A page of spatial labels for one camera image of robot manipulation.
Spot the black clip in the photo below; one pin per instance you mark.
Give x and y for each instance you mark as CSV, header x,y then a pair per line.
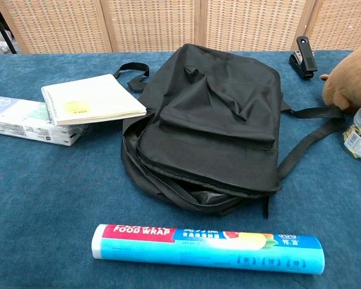
x,y
305,57

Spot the wrapped tissue multipack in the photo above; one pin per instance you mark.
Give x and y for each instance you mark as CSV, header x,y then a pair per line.
x,y
18,120

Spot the blue tablecloth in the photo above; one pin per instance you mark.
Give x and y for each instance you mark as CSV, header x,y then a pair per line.
x,y
48,195

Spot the blue plastic food wrap roll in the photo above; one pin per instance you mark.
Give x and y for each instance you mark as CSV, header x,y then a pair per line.
x,y
198,253

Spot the black tripod stand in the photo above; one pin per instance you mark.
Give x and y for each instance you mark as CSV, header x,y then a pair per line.
x,y
2,28

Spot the brown plush toy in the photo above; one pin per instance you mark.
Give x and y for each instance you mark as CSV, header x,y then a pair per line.
x,y
352,81

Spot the wicker folding screen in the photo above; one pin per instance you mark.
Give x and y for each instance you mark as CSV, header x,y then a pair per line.
x,y
153,24

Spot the white spiral notebook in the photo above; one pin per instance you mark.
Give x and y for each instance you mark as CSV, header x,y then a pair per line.
x,y
93,96

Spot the black backpack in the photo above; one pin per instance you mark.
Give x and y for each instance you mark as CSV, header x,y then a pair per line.
x,y
213,120

